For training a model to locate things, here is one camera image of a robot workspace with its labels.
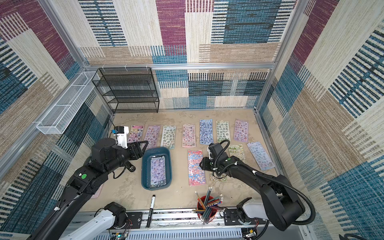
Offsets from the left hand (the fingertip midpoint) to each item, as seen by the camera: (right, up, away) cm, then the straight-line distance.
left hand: (144, 142), depth 68 cm
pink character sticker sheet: (+56, +2, +39) cm, 68 cm away
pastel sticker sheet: (+64, -12, +26) cm, 70 cm away
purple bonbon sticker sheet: (+1, -20, +20) cm, 28 cm away
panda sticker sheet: (+32, -18, +5) cm, 37 cm away
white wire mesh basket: (-42, +10, +3) cm, 43 cm away
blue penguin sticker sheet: (+31, +3, +39) cm, 50 cm away
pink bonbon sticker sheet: (+19, 0, +37) cm, 41 cm away
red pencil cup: (+29, -31, +3) cm, 42 cm away
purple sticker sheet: (-7, 0, +37) cm, 37 cm away
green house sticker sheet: (+50, -9, +29) cm, 59 cm away
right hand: (+28, -16, +18) cm, 37 cm away
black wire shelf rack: (-26, +33, +42) cm, 60 cm away
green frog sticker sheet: (+43, +4, +40) cm, 59 cm away
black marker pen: (+1, -35, +7) cm, 36 cm away
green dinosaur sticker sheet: (+5, 0, +37) cm, 37 cm away
